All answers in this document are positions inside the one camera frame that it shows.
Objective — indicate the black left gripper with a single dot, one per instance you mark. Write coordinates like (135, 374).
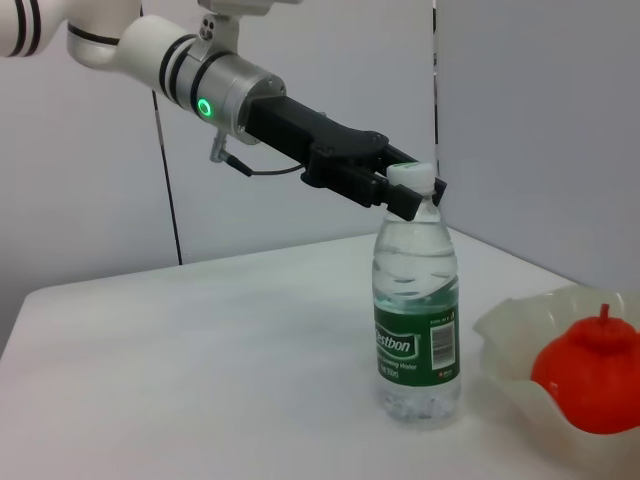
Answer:
(300, 135)

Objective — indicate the clear green-label water bottle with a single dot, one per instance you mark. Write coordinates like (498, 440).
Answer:
(415, 310)

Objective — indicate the orange fruit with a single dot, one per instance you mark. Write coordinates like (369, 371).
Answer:
(590, 380)

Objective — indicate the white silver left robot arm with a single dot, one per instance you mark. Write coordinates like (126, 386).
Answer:
(150, 55)

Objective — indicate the pale green glass fruit plate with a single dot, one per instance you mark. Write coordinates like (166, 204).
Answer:
(500, 340)

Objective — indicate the left wrist camera housing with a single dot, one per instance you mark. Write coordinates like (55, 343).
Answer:
(209, 30)

